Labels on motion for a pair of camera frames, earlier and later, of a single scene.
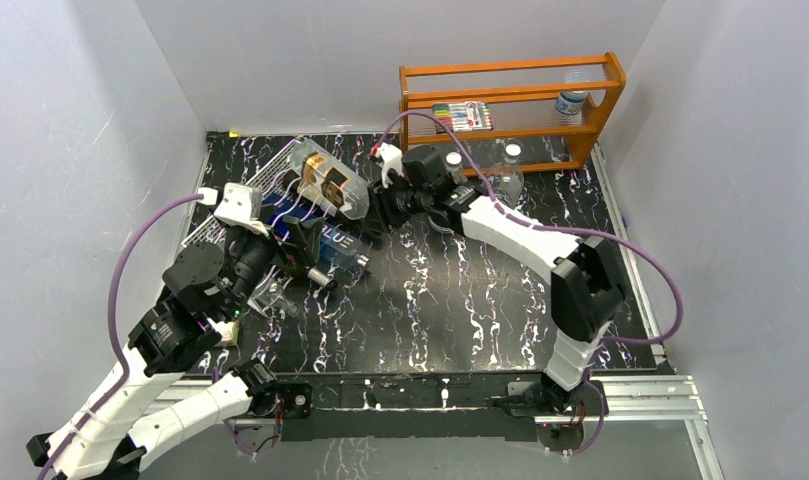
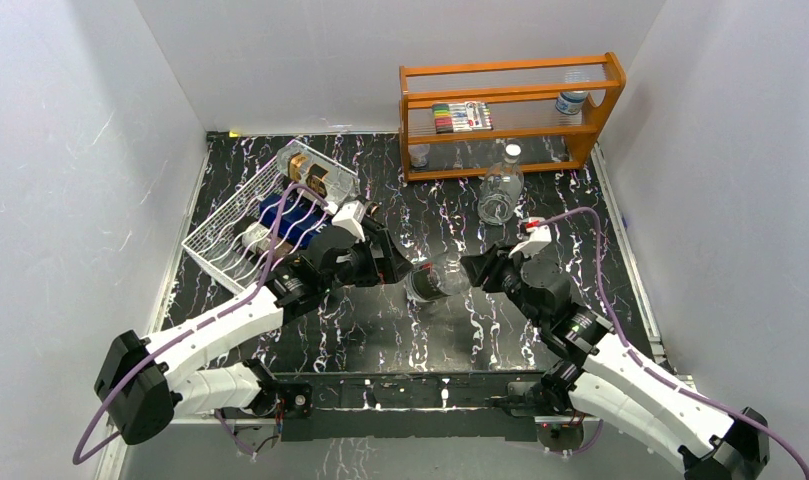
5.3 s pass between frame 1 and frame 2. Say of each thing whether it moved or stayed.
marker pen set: stayed
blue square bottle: stayed
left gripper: moved
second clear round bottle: stayed
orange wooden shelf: stayed
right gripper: moved
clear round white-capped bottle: moved
